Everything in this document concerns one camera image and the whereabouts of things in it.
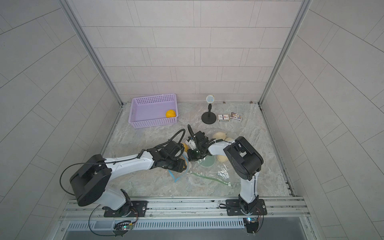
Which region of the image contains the blue zip-top bag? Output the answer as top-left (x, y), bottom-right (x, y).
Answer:
top-left (168, 143), bottom-right (192, 183)

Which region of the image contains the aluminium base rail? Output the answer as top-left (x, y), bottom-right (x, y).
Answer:
top-left (59, 197), bottom-right (310, 235)

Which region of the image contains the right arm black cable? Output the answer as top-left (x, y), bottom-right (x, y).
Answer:
top-left (187, 124), bottom-right (200, 151)

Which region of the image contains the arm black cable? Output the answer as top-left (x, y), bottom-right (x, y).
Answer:
top-left (187, 124), bottom-right (200, 151)
top-left (59, 128), bottom-right (187, 238)

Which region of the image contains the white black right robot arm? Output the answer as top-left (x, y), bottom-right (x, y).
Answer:
top-left (187, 131), bottom-right (267, 216)

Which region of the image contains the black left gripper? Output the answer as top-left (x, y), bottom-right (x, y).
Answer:
top-left (164, 156), bottom-right (190, 172)

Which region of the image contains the black microphone stand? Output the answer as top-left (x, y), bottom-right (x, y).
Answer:
top-left (201, 104), bottom-right (217, 125)

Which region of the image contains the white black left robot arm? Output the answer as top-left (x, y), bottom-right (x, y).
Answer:
top-left (70, 141), bottom-right (187, 217)

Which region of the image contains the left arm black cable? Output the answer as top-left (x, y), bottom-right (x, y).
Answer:
top-left (59, 128), bottom-right (187, 238)

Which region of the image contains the purple plastic basket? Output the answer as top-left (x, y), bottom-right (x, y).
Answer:
top-left (129, 94), bottom-right (178, 129)

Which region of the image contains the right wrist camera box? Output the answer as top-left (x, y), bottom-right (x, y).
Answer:
top-left (185, 137), bottom-right (197, 150)

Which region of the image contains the green zip-top bag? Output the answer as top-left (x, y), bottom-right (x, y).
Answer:
top-left (191, 156), bottom-right (232, 186)

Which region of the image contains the yellow pear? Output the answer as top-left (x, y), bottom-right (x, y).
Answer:
top-left (166, 110), bottom-right (177, 118)
top-left (183, 143), bottom-right (190, 152)

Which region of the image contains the white gold card box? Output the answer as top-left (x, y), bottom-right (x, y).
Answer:
top-left (217, 114), bottom-right (230, 122)

